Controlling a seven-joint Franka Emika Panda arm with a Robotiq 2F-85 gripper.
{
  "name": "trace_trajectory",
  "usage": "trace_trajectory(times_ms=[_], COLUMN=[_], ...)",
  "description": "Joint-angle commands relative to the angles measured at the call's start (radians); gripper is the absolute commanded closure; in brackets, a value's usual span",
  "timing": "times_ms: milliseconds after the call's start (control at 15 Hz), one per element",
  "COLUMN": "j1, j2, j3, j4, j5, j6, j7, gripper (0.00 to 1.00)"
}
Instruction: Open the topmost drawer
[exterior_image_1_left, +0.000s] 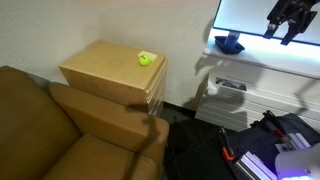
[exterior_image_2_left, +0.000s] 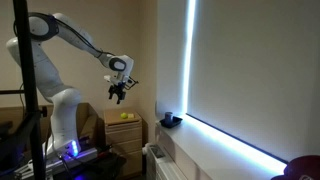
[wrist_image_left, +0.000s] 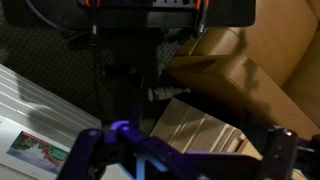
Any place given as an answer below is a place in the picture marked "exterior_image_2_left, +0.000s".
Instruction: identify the black perforated table board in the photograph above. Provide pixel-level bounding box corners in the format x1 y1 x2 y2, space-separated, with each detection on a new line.
64 151 128 180

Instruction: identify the aluminium robot base platform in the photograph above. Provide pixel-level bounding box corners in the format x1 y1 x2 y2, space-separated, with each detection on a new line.
14 145 100 180

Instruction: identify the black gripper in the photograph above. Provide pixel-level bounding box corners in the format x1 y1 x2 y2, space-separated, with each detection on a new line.
107 83 128 105

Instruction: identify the dark cup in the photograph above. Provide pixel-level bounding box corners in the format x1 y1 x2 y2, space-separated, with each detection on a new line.
164 111 174 123

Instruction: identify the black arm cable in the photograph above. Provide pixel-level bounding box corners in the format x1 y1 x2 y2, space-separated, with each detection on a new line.
53 17 116 58

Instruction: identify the black plastic tray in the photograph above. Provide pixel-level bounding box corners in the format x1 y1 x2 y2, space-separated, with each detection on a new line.
159 115 184 129

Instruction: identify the wooden drawer with recessed handle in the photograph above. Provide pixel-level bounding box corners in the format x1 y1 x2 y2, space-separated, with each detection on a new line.
105 120 143 135

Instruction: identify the wide white roller blind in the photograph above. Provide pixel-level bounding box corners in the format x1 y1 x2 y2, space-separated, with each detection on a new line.
185 0 320 165

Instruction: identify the white radiator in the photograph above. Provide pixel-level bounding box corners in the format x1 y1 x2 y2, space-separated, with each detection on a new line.
145 143 188 180

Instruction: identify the narrow white roller blind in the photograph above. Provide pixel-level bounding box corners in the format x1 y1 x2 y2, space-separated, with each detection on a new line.
155 0 188 118

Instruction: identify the brown cardboard box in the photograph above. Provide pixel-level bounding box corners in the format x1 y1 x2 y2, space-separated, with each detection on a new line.
0 102 100 148

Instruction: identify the dark red cap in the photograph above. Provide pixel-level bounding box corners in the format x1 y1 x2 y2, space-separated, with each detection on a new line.
270 154 320 180

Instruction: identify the light wooden drawer cabinet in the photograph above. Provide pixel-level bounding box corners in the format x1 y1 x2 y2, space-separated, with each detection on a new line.
103 109 144 178

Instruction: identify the plain wooden drawer front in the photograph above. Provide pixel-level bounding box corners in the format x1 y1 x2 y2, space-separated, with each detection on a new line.
109 139 144 156
106 128 144 146

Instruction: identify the black metal stand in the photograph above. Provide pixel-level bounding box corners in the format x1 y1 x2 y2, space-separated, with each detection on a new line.
0 0 48 180

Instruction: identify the white window sill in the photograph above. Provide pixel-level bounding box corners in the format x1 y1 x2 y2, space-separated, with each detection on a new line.
155 114 288 180

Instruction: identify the tall wooden drawer front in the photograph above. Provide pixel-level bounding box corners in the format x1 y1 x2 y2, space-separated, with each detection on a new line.
116 150 144 178

